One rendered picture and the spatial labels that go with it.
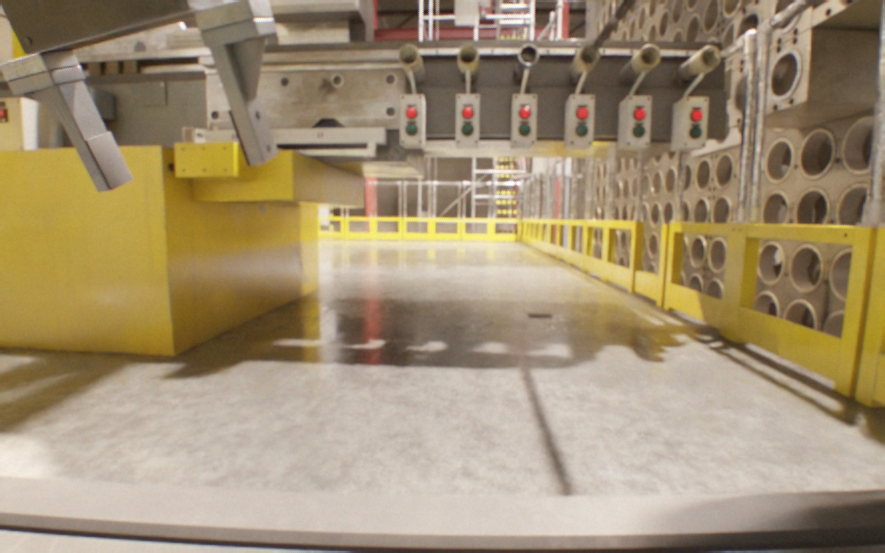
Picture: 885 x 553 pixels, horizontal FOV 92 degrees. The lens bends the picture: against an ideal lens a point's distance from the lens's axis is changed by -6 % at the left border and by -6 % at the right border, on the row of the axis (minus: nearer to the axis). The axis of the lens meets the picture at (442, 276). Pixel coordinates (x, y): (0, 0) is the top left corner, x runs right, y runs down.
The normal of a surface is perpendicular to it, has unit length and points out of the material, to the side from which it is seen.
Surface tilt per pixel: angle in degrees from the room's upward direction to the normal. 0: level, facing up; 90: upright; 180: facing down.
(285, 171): 90
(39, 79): 113
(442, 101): 90
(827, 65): 90
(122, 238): 90
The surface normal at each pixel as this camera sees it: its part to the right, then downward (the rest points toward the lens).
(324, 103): -0.07, 0.13
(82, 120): 0.98, -0.10
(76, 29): -0.08, 0.51
